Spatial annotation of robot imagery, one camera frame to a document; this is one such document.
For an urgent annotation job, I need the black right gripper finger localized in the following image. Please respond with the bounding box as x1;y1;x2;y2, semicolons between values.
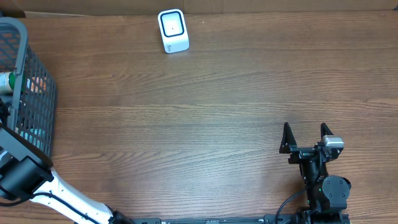
279;122;297;154
320;123;333;138

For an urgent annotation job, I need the teal snack packet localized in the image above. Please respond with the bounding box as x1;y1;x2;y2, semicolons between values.
20;129;47;150

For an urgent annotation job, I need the orange snack packet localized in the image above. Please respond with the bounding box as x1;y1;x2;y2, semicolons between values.
26;77;47;93

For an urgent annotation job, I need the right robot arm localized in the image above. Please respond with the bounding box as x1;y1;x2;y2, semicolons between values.
279;122;351;213

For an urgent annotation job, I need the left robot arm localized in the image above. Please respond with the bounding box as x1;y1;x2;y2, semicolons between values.
1;121;132;223

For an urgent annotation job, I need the white barcode scanner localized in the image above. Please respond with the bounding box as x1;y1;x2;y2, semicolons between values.
157;9;190;54

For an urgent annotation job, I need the grey plastic mesh basket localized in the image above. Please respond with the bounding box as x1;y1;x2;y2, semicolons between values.
1;17;57;157

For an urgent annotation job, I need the green capped bottle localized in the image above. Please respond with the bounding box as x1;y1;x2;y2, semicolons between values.
0;72;17;94

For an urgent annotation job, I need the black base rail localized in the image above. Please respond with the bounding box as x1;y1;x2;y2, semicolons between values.
131;214;351;224

